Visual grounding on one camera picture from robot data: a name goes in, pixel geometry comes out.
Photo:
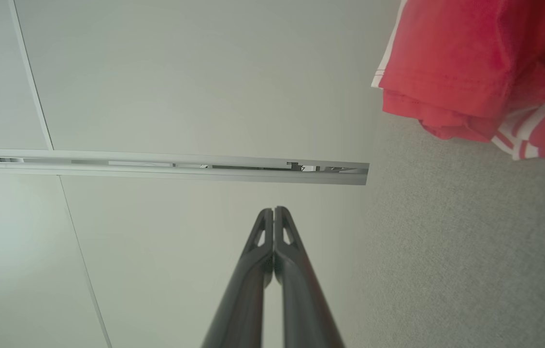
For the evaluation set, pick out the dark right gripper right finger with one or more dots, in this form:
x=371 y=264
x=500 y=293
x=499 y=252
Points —
x=304 y=309

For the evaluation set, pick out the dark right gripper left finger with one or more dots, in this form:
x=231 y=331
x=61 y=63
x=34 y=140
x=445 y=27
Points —
x=243 y=309

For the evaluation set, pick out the red Bulls 23 jersey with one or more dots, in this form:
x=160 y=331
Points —
x=446 y=58

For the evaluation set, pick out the grey fabric sofa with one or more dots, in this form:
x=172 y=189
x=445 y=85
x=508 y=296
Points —
x=470 y=241

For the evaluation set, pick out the grey partition post two feet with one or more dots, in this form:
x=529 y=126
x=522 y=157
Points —
x=205 y=176

